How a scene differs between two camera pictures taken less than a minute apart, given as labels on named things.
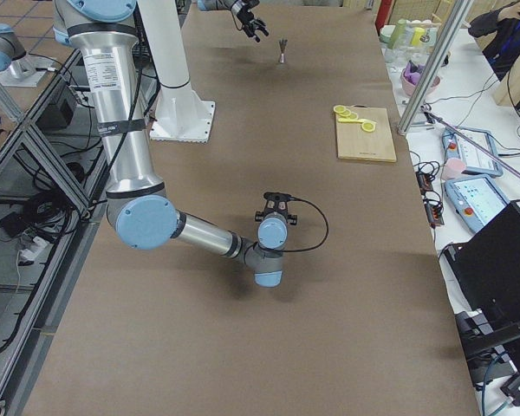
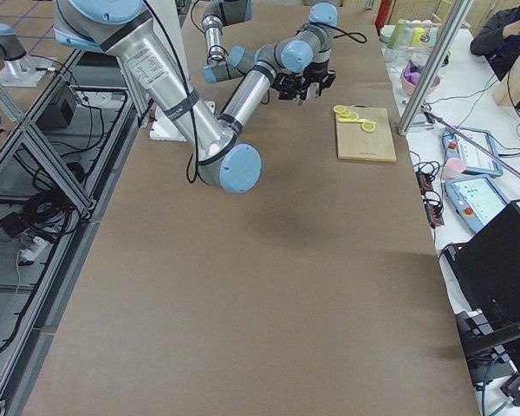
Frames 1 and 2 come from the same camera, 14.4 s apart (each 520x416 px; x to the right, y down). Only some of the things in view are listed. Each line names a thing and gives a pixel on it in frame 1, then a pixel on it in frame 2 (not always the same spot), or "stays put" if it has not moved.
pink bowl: x=408 y=87 stays put
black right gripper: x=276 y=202 to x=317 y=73
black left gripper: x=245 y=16 to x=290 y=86
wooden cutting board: x=354 y=143 stays put
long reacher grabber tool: x=432 y=119 stays put
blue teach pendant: x=476 y=199 stays put
